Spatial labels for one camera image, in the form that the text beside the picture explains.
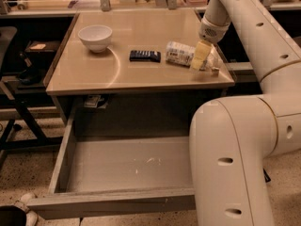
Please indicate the white ceramic bowl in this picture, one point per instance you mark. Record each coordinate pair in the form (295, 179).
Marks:
(96, 38)

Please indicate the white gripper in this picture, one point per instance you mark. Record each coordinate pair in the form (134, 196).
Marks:
(213, 32)

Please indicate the clear plastic bottle blue label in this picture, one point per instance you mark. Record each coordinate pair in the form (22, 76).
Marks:
(182, 54)

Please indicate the white label tag under desk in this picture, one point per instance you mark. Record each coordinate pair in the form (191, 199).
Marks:
(92, 101)

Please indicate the white shoe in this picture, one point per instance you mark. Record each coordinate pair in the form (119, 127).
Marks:
(22, 202)

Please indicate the grey cabinet desk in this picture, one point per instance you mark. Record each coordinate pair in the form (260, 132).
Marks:
(80, 72)

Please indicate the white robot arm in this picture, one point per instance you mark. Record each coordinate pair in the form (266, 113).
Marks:
(230, 136)

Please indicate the open grey top drawer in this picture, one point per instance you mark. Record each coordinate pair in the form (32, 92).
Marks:
(131, 156)

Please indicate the dark blue snack packet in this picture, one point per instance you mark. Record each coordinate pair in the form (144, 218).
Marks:
(142, 55)

